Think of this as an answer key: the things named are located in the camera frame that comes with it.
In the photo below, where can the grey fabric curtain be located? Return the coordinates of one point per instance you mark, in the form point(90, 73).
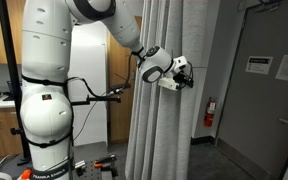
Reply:
point(163, 120)

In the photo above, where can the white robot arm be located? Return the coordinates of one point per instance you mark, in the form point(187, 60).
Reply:
point(46, 111)

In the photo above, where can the red fire extinguisher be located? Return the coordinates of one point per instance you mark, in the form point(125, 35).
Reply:
point(209, 113)

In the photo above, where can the grey door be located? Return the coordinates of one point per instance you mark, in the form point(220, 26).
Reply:
point(249, 132)

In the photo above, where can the black and white door sign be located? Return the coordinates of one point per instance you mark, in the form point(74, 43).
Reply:
point(259, 64)

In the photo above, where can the black vertical pole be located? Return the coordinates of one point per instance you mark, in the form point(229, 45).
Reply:
point(13, 73)

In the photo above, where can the wooden cabinet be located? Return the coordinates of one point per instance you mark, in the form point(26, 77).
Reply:
point(9, 144)

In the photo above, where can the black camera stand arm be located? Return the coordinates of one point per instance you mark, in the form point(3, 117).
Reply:
point(89, 99)

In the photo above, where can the orange handled clamp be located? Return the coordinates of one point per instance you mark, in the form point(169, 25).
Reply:
point(104, 161)

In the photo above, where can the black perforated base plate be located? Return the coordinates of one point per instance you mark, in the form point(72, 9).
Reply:
point(91, 170)

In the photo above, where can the silver door handle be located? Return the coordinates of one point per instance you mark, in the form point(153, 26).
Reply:
point(283, 120)

